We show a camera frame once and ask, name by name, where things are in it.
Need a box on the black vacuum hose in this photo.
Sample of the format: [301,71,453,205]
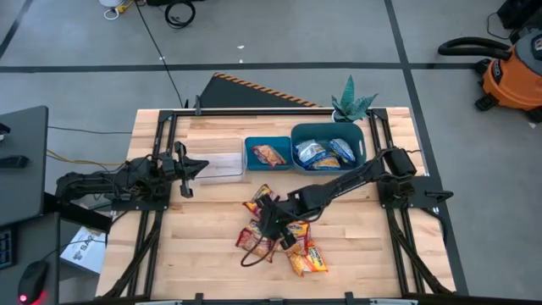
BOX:
[437,36,514,61]

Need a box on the black equipment case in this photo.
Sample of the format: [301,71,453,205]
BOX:
[495,0,542,31]

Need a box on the thin black cable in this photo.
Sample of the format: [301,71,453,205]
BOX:
[47,125,134,136]

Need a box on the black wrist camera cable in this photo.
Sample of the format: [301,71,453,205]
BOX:
[240,241,277,269]

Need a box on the orange shop vacuum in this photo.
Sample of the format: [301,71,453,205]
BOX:
[473,29,542,124]

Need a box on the black keypad device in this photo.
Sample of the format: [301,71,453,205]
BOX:
[0,226,19,270]

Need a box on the grey desk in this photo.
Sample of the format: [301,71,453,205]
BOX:
[0,211,61,305]

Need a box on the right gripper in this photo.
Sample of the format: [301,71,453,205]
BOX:
[253,192,300,251]

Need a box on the black desk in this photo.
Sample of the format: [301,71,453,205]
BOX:
[0,105,49,228]

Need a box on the black hazard-striped mat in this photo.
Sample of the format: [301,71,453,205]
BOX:
[198,71,323,109]

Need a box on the black computer mouse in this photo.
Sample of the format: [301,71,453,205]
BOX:
[17,259,50,305]

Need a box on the clear plastic container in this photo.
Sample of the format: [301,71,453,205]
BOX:
[181,137,247,180]

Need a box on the black remote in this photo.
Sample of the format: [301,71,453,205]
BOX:
[0,155,30,169]

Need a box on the teal artificial potted plant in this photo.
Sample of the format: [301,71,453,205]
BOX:
[330,75,379,124]

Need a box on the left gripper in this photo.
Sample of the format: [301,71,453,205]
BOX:
[158,141,210,199]

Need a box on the blue Maruchan noodle packet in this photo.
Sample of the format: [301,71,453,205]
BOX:
[311,155,342,171]
[329,138,357,164]
[295,139,327,167]

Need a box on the yellow floor cable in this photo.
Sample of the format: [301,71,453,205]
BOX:
[46,148,128,168]

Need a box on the black aluminium table frame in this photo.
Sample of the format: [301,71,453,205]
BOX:
[101,108,456,305]

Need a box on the long black floor cable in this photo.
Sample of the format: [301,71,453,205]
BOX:
[134,0,186,108]

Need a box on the coiled black cable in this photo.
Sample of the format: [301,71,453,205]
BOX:
[163,0,197,30]

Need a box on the orange Maruchan noodle packet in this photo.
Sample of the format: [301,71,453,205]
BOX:
[282,219,313,256]
[287,241,329,277]

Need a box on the small teal bin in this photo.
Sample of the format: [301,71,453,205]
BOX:
[244,136,293,172]

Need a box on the large teal bin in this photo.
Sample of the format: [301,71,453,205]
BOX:
[290,122,368,176]

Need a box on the white cardboard box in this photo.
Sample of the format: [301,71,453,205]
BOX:
[59,226,108,275]

